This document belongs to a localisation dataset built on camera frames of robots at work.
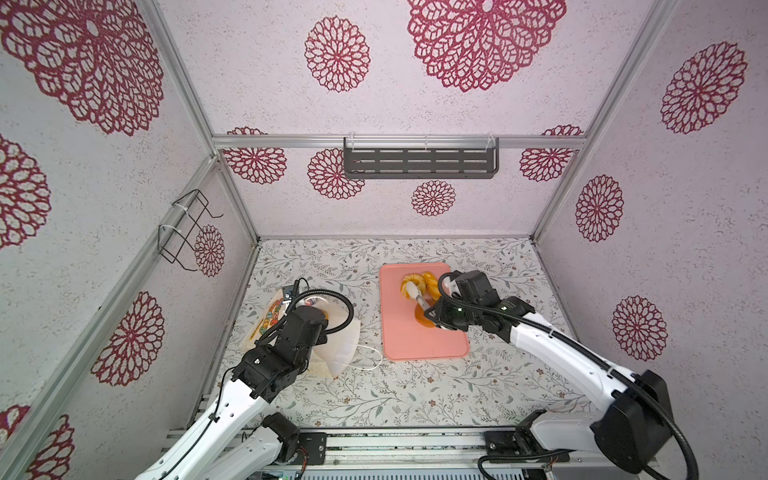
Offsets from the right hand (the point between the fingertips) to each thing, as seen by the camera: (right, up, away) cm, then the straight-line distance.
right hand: (425, 310), depth 79 cm
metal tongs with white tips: (-2, +3, +9) cm, 10 cm away
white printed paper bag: (-25, -12, +8) cm, 28 cm away
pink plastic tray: (-5, -10, +13) cm, 17 cm away
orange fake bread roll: (-1, +7, +24) cm, 25 cm away
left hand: (-30, -2, -4) cm, 30 cm away
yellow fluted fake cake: (+5, +5, +23) cm, 25 cm away
